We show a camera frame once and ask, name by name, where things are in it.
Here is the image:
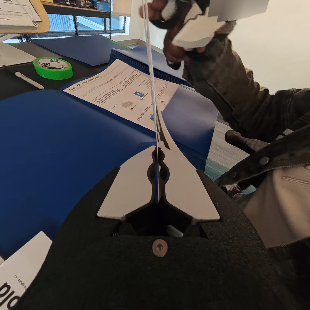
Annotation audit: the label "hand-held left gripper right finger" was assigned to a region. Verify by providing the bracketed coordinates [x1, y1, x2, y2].
[159, 147, 221, 225]

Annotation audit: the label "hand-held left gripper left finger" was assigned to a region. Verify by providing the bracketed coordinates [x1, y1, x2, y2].
[97, 145, 157, 221]

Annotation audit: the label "white paper sheet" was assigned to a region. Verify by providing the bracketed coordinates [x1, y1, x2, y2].
[142, 0, 178, 204]

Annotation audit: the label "person's right forearm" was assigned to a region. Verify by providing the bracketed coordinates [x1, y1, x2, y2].
[182, 21, 310, 143]

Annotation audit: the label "person's right hand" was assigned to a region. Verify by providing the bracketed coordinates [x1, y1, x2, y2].
[139, 0, 212, 64]

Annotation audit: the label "stack of blue folders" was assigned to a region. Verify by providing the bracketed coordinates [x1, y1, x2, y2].
[109, 45, 194, 88]

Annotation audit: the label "black chair armrest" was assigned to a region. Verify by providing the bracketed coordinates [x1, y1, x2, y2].
[225, 129, 270, 154]

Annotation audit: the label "open blue folder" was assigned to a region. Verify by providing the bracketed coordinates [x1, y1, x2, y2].
[0, 82, 219, 259]

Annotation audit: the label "person's beige trousers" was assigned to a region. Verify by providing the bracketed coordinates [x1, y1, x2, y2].
[238, 165, 310, 249]

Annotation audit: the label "printed instruction sheet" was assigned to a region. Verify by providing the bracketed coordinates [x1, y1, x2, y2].
[62, 59, 181, 132]

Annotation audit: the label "person's dark jacket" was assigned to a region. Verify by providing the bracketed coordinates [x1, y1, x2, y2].
[215, 87, 310, 194]

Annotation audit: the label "row of colourful boxes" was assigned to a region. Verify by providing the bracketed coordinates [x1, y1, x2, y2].
[52, 0, 111, 11]

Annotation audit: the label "flat blue folder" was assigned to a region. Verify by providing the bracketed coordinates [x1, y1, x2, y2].
[30, 35, 132, 67]

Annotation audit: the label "green tape roll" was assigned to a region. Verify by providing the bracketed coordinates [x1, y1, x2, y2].
[32, 57, 73, 80]

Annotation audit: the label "cups title sheet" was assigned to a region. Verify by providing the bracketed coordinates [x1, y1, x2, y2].
[0, 231, 53, 310]

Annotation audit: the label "window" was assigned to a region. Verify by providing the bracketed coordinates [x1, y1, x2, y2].
[36, 13, 127, 37]

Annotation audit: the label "black marker pen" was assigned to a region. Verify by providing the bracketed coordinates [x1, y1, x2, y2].
[2, 65, 45, 90]

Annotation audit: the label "wooden clipboard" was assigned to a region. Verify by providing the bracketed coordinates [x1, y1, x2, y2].
[0, 0, 51, 35]

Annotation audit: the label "white flat device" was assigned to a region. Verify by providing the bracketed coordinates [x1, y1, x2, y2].
[0, 34, 37, 67]

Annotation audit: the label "clipboard instruction page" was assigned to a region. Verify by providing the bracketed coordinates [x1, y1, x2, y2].
[0, 0, 43, 27]

